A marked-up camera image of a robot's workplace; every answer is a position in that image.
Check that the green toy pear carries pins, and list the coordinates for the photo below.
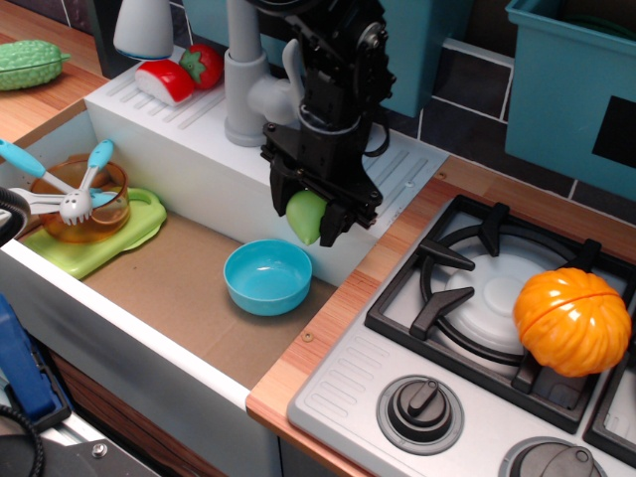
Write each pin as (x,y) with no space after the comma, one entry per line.
(304,213)

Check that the black stove grate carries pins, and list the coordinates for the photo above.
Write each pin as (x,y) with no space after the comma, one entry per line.
(452,301)

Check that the blue handled pasta spoon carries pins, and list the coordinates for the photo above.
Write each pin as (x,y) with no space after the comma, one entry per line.
(76,207)

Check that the red white toy apple slice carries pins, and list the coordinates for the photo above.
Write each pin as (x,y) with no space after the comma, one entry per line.
(165,81)

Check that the green cutting board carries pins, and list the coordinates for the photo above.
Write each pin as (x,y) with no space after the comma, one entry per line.
(147,215)

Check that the orange transparent pot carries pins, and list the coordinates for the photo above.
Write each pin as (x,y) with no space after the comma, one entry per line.
(105,220)

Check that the teal plastic bin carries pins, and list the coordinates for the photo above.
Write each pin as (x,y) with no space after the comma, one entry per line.
(572,104)

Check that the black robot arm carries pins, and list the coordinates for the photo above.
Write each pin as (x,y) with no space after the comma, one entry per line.
(347,76)

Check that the blue plastic bowl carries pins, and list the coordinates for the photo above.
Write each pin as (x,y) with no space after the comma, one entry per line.
(268,277)

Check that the white toy sink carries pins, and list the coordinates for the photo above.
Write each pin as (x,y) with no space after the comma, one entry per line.
(156,326)

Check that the grey toy faucet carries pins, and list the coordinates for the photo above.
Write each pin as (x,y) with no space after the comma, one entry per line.
(255,97)

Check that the teal box behind faucet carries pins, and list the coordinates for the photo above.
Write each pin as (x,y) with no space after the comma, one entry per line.
(417,31)

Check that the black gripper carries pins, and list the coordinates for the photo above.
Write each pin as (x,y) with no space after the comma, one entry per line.
(331,166)

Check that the orange toy pumpkin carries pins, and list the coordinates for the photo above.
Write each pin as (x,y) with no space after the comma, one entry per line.
(572,322)

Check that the blue black device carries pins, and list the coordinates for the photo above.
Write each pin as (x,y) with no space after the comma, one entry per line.
(33,387)

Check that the grey stove knob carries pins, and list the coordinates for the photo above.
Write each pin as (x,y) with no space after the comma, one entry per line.
(420,415)
(547,456)

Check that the red toy tomato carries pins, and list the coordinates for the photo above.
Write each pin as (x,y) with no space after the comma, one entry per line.
(203,64)

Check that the green toy bitter gourd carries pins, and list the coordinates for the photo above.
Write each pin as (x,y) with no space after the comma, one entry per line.
(29,63)

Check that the silver toy stove top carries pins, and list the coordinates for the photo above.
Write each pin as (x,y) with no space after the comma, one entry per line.
(338,404)

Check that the blue handled white spatula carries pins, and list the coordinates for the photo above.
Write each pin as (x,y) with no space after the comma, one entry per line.
(45,203)

